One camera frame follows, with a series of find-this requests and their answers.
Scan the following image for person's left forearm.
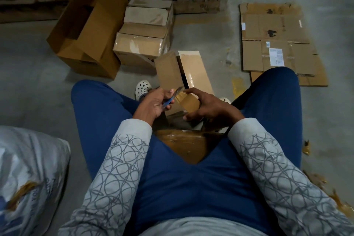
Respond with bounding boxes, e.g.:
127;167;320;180
58;118;153;236

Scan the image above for small brown cardboard box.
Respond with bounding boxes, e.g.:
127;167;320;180
124;0;176;27

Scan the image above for crumpled brown tape scraps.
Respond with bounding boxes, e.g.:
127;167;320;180
303;171;354;220

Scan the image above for large black-label cardboard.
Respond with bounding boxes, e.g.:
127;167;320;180
46;0;129;80

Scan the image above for person's left hand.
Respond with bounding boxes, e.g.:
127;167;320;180
133;87;179;127

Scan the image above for brown packing tape roll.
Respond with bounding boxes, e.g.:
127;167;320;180
166;92;201;120

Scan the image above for brown cardboard sheet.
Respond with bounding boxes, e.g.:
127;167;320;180
239;2;329;87

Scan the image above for white woven sack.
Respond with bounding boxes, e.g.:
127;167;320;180
0;125;72;236

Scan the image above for person's right hand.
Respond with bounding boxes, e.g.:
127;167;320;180
183;87;245;130

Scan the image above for person's grey shirt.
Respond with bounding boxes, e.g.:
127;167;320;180
138;216;273;236

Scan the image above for person's right forearm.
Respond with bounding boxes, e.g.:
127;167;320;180
228;117;354;236

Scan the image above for brown plastic-wrapped stool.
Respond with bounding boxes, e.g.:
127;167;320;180
154;128;228;165

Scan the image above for person's left white clog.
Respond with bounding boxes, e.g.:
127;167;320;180
135;80;153;103

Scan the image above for person's blue trousers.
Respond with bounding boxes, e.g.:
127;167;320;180
71;66;304;236

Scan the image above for blue-handled cutter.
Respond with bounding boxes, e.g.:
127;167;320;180
162;86;184;109

